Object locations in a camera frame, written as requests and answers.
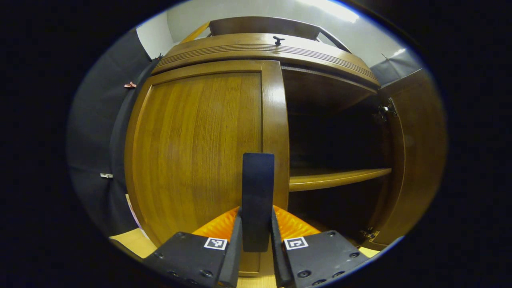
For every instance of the black backdrop cloth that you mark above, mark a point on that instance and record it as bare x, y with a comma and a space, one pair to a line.
396, 68
96, 132

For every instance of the metal door hinge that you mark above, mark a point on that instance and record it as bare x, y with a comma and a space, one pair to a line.
370, 234
387, 108

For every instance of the wooden double-door shoe cabinet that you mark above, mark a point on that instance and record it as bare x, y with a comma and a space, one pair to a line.
332, 92

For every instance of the copper cloth clip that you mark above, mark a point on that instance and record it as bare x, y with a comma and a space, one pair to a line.
130, 84

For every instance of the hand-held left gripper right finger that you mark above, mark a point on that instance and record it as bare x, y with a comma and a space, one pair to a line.
280, 260

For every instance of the black round drawer knob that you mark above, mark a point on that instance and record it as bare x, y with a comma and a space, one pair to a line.
278, 39

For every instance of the wooden inner shelf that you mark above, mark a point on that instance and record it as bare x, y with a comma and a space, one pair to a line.
332, 179

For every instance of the small ceiling light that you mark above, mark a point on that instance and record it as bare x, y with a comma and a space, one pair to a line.
398, 52

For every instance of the wooden ribbed drawer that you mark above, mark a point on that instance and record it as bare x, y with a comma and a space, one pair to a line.
240, 44

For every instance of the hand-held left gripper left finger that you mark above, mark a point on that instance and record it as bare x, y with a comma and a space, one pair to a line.
232, 256

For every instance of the wooden shoe cabinet door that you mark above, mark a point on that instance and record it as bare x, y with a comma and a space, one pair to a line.
192, 152
420, 160

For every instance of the pale pink book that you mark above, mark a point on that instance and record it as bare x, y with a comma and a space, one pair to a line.
132, 210

